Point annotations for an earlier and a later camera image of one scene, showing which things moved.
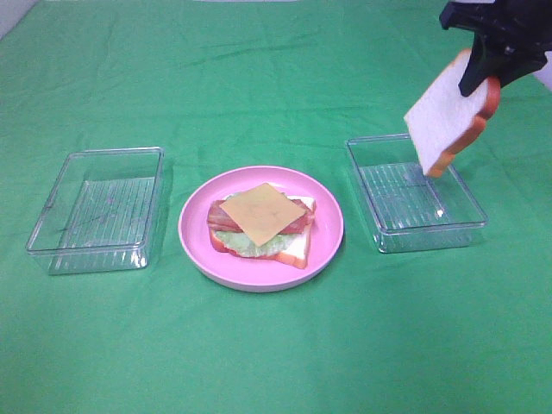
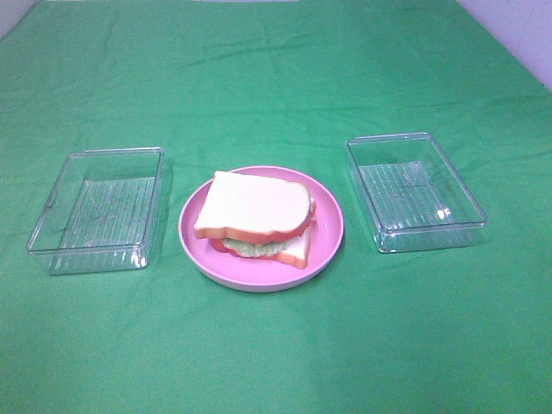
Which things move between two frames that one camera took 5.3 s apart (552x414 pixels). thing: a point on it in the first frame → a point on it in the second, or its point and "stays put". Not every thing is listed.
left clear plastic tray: (106, 213) stays put
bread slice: (442, 122) → (252, 209)
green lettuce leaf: (241, 242) stays put
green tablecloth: (464, 328) stays put
